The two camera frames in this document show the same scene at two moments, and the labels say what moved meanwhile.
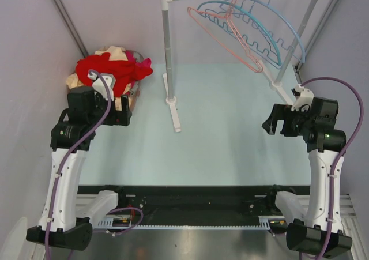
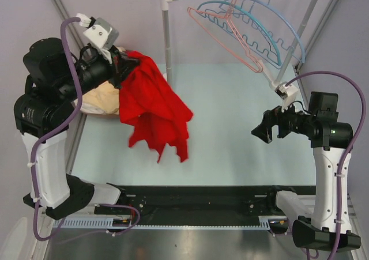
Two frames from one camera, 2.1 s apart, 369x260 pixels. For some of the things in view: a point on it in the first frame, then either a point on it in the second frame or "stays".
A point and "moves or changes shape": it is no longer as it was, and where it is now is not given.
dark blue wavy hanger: x=248 y=30 stays
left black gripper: x=119 y=117 to x=120 y=67
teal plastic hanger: x=251 y=15 stays
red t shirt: x=89 y=67 moves or changes shape
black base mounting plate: x=190 y=200 stays
